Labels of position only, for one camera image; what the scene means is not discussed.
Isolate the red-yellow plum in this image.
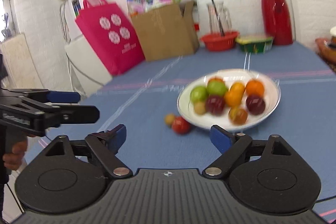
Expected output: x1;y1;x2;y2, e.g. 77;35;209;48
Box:
228;106;248;125

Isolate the dark red plum large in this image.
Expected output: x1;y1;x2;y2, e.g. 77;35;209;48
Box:
245;94;266;115

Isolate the orange mandarin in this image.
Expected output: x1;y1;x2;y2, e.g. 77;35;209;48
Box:
208;77;225;83
224;91;243;107

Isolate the yellow orange small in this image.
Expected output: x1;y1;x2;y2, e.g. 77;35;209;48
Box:
230;81;245;95

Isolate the large orange with stem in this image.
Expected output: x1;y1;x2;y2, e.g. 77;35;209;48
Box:
245;79;265;97

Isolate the green mango-shaped fruit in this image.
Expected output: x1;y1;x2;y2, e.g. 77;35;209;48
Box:
206;80;228;97

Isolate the green apple round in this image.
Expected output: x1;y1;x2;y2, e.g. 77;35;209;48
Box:
190;85;209;104

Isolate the person's left hand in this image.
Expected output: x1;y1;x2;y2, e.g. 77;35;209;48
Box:
3;139;28;170

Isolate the white appliance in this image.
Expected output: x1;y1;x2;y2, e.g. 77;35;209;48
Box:
59;0;112;97

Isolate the red apple small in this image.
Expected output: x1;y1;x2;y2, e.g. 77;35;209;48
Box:
171;116;191;135

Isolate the white ceramic plate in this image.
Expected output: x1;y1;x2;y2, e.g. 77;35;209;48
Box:
177;69;281;132

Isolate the pink tote bag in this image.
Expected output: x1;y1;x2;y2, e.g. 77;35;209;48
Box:
75;0;145;76

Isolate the green instant noodle bowl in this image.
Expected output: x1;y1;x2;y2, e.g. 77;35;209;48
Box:
236;34;273;54

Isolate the red plastic basket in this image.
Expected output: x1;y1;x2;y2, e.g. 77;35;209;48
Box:
201;31;240;52

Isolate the cardboard box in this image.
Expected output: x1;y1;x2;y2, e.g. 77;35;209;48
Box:
131;1;199;62

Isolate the glass pitcher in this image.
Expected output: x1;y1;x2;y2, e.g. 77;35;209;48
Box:
207;0;232;36

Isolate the red thermos jug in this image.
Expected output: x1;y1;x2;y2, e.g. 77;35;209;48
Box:
261;0;293;46

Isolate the orange woven bowl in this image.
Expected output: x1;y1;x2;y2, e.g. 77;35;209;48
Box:
315;36;335;65

